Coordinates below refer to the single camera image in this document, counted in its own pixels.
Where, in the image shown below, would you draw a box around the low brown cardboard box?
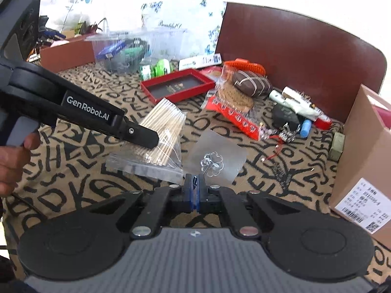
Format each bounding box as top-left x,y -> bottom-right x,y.
40,32 -> 98,73

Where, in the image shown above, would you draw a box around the labelled cardboard box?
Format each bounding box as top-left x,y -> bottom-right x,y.
328,84 -> 391,248

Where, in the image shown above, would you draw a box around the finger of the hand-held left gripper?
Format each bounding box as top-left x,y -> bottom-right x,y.
112,117 -> 160,151

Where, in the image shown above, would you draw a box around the letter patterned tablecloth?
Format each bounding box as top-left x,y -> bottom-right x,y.
0,58 -> 391,293

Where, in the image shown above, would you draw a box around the red tray with black insert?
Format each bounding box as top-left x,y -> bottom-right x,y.
141,69 -> 216,104

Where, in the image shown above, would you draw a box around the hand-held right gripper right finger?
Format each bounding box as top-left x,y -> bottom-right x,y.
197,173 -> 304,239

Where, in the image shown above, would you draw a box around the small green bottle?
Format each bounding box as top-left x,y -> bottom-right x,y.
140,64 -> 155,80

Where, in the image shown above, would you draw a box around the blue cylinder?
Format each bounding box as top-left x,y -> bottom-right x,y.
299,119 -> 313,138

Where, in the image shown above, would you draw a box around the white and green tube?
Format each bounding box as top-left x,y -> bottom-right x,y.
269,90 -> 318,119

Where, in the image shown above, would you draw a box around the white and blue carton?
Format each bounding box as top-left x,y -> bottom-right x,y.
179,53 -> 222,70

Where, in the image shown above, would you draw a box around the brown striped pouch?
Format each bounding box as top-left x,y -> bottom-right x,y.
231,70 -> 273,98

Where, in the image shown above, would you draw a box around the black pouch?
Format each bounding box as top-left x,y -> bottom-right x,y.
271,104 -> 301,130

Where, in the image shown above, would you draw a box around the orange comb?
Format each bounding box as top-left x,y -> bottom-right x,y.
224,58 -> 267,75

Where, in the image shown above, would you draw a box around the red packet of bulbs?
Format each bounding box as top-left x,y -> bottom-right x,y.
203,93 -> 263,141

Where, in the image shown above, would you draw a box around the person's left hand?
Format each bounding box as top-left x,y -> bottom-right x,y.
0,131 -> 41,198

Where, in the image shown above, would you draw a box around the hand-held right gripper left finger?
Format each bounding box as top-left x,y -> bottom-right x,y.
88,173 -> 196,240

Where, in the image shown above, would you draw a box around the white bag with blue print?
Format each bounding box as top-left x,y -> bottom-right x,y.
35,0 -> 95,31

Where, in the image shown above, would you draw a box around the small grey-green box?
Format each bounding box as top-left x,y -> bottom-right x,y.
328,131 -> 346,161

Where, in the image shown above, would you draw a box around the cork coasters in bag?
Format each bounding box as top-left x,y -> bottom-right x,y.
214,81 -> 255,113

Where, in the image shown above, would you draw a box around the white floral plastic bag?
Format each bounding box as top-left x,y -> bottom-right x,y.
139,0 -> 228,62

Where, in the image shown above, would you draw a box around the brown wooden board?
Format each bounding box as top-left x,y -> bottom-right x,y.
215,1 -> 388,124

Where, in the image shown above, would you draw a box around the clear plastic container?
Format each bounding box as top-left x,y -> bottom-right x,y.
86,27 -> 188,74

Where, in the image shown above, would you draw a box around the string of small lights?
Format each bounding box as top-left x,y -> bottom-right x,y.
260,122 -> 303,162

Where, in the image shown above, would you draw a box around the bag of wooden sticks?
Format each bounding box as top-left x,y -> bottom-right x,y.
105,98 -> 187,185

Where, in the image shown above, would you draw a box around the green tape roll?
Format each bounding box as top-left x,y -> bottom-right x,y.
154,59 -> 172,77

